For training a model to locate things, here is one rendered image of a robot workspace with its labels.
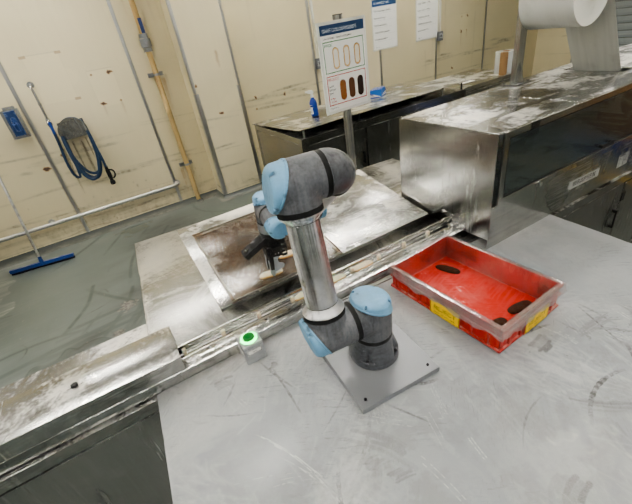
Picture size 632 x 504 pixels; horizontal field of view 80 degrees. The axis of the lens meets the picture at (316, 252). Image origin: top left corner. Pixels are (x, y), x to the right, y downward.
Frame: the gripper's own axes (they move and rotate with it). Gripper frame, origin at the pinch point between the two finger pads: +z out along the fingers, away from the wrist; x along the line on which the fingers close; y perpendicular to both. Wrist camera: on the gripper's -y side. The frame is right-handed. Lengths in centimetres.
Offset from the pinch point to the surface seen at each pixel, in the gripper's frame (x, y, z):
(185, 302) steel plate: 11.9, -35.7, 12.6
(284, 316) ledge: -23.7, -3.0, 1.4
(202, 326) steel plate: -7.5, -31.4, 9.1
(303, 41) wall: 387, 176, 0
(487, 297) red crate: -50, 64, -1
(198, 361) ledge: -28.7, -34.8, 1.3
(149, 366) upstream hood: -28, -48, -4
